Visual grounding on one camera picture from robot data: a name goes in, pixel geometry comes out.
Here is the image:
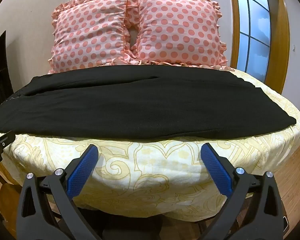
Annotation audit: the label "yellow patterned bedsheet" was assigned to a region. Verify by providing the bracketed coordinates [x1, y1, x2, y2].
[2, 65, 300, 218]

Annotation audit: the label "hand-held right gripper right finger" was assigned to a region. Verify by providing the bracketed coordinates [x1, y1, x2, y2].
[201, 142, 289, 240]

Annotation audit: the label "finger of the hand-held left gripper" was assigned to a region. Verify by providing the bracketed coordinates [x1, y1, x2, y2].
[0, 128, 16, 153]

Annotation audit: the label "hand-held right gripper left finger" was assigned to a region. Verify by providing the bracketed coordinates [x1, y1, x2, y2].
[16, 144, 99, 240]

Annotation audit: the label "pink polka dot pillow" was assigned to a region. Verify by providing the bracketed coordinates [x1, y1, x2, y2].
[48, 0, 131, 74]
[126, 0, 228, 68]

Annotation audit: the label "black pants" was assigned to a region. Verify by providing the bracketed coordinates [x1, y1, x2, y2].
[0, 64, 297, 144]

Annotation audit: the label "dark cabinet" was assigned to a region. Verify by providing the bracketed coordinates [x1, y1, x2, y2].
[0, 31, 14, 113]

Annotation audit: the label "arched glass window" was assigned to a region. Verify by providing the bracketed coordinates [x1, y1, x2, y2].
[236, 0, 273, 80]

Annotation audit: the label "wooden bed frame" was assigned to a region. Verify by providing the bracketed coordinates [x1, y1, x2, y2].
[0, 165, 24, 233]

